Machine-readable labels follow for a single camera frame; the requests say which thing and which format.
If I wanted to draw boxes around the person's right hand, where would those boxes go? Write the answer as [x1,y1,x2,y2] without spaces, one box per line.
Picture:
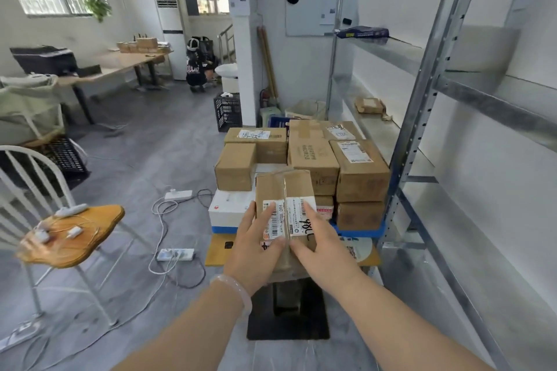
[289,202,364,296]

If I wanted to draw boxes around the person's left hand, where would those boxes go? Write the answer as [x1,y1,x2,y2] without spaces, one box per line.
[223,201,288,296]

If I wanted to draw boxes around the large brown box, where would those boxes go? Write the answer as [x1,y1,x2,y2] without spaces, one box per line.
[314,195,336,221]
[335,201,386,231]

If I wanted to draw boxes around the white router box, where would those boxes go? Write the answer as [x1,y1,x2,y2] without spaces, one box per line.
[208,188,258,228]
[254,162,289,175]

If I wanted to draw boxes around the taped box two labels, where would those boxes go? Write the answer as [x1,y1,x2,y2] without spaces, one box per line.
[254,169,317,274]

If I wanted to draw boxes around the cardboard box with white label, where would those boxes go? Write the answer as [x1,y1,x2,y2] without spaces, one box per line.
[329,139,391,204]

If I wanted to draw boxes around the plain small cardboard box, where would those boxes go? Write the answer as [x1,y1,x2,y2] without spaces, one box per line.
[214,142,258,192]

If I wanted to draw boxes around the box with Chinese print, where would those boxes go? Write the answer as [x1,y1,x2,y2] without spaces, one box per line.
[287,136,341,197]

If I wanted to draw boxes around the box with scribbled label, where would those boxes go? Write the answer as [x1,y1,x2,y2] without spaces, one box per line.
[224,127,289,164]

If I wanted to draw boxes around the metal shelving rack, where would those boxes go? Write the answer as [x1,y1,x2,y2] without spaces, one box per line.
[326,0,557,371]

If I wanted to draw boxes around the person's left forearm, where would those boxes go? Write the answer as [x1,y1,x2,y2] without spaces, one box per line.
[111,288,251,371]

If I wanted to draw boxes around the person's right forearm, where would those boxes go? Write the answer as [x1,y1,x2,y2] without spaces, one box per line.
[343,272,493,371]

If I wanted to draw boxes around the yellow printed cardboard box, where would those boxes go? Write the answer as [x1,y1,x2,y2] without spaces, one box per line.
[204,234,382,267]

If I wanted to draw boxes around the white power strip with plugs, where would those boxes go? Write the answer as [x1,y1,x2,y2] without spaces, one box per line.
[156,248,196,262]

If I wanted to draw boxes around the black plastic crate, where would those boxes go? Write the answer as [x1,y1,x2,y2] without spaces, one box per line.
[213,93,243,133]
[24,136,90,176]

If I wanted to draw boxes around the cream plastic basket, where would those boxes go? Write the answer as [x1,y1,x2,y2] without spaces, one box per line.
[285,100,327,120]

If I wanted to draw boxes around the white plastic device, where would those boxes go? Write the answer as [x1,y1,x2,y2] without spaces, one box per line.
[54,203,89,219]

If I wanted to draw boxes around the white round chair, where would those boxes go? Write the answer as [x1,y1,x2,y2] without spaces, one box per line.
[214,63,239,93]

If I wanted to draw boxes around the wooden poles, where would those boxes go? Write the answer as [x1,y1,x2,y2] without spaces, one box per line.
[256,26,279,102]

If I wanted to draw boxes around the metal stair railing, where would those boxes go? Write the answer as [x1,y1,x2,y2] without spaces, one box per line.
[217,23,236,65]

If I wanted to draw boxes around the blue packet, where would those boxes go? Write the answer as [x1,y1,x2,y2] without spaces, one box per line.
[335,26,390,40]

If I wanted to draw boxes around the white standing air conditioner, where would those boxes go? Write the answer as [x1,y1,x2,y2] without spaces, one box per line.
[152,0,191,81]

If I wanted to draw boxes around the long wooden work table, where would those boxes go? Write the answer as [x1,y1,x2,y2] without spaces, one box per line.
[56,51,175,123]

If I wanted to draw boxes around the pile of small parcels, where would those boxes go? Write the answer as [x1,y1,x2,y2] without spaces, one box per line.
[116,37,171,54]

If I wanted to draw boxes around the white fabric bin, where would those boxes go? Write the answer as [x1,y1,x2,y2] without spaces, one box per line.
[0,74,66,146]

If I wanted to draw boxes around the black desktop printer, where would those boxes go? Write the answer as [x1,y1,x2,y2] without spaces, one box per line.
[9,45,102,78]

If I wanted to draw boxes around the hanging green plant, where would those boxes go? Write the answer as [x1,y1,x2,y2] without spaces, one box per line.
[84,0,113,23]

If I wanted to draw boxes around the translucent white bracelet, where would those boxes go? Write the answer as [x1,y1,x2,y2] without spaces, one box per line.
[210,274,253,319]

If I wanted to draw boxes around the dark red cable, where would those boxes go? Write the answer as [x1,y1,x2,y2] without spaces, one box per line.
[173,188,214,289]

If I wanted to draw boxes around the black pedestal stand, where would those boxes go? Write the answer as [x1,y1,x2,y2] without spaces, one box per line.
[247,275,331,341]

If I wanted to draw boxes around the white power cable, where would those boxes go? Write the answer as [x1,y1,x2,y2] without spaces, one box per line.
[147,199,194,276]

